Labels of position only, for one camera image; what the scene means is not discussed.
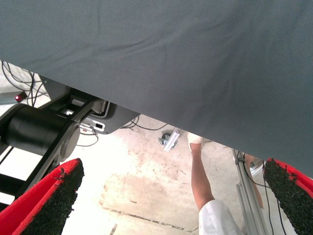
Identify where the grey caster wheel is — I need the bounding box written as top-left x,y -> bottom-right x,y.
158,133 -> 172,147

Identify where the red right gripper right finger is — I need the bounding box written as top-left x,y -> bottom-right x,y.
263,158 -> 313,235

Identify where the thin black floor cable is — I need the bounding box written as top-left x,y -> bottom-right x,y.
122,117 -> 169,132
0,60 -> 48,108
77,132 -> 99,147
234,151 -> 288,235

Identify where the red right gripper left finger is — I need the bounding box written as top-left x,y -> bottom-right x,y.
0,158 -> 85,235

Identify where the white garment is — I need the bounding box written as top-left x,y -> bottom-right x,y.
198,199 -> 245,235

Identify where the aluminium profile table leg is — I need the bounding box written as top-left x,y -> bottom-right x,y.
232,149 -> 272,235

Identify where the white shoe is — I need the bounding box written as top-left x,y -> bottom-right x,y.
187,132 -> 204,152

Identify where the dark grey chassis panel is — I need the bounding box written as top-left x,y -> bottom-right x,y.
39,74 -> 142,136

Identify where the short aluminium profile piece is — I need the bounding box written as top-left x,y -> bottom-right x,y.
162,128 -> 181,152

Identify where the dark grey table cloth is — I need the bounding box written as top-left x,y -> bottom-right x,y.
0,0 -> 313,179

